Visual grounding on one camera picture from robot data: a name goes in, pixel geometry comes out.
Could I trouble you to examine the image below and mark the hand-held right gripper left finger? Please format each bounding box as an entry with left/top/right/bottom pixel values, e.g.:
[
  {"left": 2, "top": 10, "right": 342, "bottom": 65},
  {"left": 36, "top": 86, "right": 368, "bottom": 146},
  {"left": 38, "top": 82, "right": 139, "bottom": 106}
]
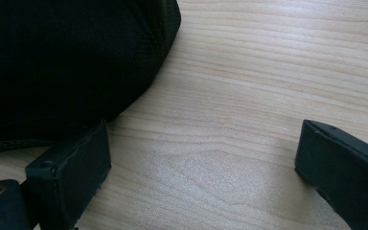
[{"left": 24, "top": 119, "right": 112, "bottom": 230}]

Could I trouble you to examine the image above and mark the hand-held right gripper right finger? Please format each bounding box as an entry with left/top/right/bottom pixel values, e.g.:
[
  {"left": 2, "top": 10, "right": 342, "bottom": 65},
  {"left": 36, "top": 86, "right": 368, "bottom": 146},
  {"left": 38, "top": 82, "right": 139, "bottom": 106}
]
[{"left": 293, "top": 119, "right": 368, "bottom": 230}]

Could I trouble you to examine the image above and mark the black mesh fabric bag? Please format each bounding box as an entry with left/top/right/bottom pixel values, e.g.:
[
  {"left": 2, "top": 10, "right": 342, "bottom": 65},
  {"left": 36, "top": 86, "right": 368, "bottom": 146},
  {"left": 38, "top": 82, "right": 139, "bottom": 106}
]
[{"left": 0, "top": 0, "right": 182, "bottom": 156}]

